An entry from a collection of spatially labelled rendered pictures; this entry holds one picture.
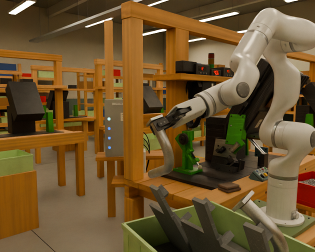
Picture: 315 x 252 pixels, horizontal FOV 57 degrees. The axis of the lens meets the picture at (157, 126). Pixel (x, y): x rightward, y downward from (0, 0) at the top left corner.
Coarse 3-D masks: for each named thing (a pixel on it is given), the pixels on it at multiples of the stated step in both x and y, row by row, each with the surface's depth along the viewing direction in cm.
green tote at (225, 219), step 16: (192, 208) 116; (224, 208) 115; (128, 224) 102; (144, 224) 105; (224, 224) 115; (240, 224) 108; (128, 240) 97; (144, 240) 89; (160, 240) 109; (240, 240) 108; (288, 240) 91
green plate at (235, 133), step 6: (234, 114) 199; (234, 120) 198; (240, 120) 195; (228, 126) 200; (234, 126) 197; (240, 126) 194; (228, 132) 199; (234, 132) 196; (240, 132) 193; (228, 138) 198; (234, 138) 195; (240, 138) 192
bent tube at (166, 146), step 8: (152, 120) 84; (152, 128) 86; (160, 136) 84; (160, 144) 85; (168, 144) 84; (168, 152) 84; (168, 160) 85; (160, 168) 92; (168, 168) 87; (152, 176) 101
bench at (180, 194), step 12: (144, 180) 179; (156, 180) 179; (168, 180) 179; (132, 192) 184; (144, 192) 182; (180, 192) 157; (192, 192) 157; (204, 192) 157; (132, 204) 179; (168, 204) 168; (180, 204) 162; (192, 204) 145; (132, 216) 180; (312, 216) 241
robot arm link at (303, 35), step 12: (264, 12) 103; (276, 12) 103; (252, 24) 103; (264, 24) 101; (276, 24) 103; (288, 24) 106; (300, 24) 106; (312, 24) 107; (276, 36) 107; (288, 36) 107; (300, 36) 106; (312, 36) 106; (300, 48) 110
